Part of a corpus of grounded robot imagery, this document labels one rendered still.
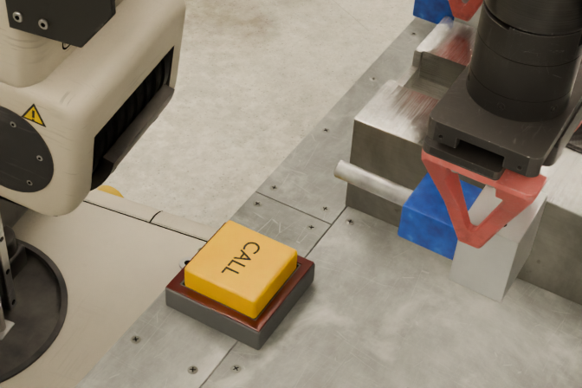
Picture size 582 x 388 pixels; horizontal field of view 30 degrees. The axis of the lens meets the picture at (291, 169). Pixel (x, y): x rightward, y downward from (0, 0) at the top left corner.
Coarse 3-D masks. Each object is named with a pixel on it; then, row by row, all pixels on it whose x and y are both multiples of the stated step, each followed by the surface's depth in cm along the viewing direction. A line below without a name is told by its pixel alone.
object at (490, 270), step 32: (384, 192) 69; (416, 192) 68; (480, 192) 68; (416, 224) 67; (448, 224) 66; (512, 224) 64; (448, 256) 67; (480, 256) 65; (512, 256) 64; (480, 288) 67
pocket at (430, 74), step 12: (420, 60) 89; (432, 60) 89; (444, 60) 88; (408, 72) 89; (420, 72) 90; (432, 72) 89; (444, 72) 89; (456, 72) 88; (408, 84) 89; (420, 84) 90; (432, 84) 90; (444, 84) 90; (432, 96) 89
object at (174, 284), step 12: (312, 264) 80; (180, 276) 78; (300, 276) 79; (180, 288) 77; (288, 288) 78; (192, 300) 77; (204, 300) 77; (276, 300) 77; (228, 312) 76; (264, 312) 76; (252, 324) 75; (264, 324) 75
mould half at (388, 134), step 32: (448, 32) 91; (384, 96) 84; (416, 96) 84; (384, 128) 81; (416, 128) 81; (352, 160) 84; (384, 160) 83; (416, 160) 81; (576, 160) 80; (352, 192) 86; (544, 192) 77; (576, 192) 78; (544, 224) 78; (576, 224) 76; (544, 256) 80; (576, 256) 78; (544, 288) 82; (576, 288) 80
